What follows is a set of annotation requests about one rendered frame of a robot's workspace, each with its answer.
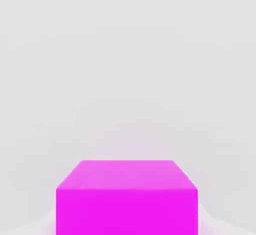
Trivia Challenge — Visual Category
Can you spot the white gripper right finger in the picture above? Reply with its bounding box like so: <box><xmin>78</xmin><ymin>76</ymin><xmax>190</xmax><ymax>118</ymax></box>
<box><xmin>197</xmin><ymin>202</ymin><xmax>256</xmax><ymax>235</ymax></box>

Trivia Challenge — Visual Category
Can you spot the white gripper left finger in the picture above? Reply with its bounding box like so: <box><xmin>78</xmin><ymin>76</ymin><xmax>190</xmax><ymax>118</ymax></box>
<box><xmin>7</xmin><ymin>207</ymin><xmax>57</xmax><ymax>235</ymax></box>

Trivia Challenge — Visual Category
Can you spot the small magenta cube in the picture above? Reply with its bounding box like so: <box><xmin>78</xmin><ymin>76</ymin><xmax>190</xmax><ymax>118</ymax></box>
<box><xmin>55</xmin><ymin>159</ymin><xmax>199</xmax><ymax>235</ymax></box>

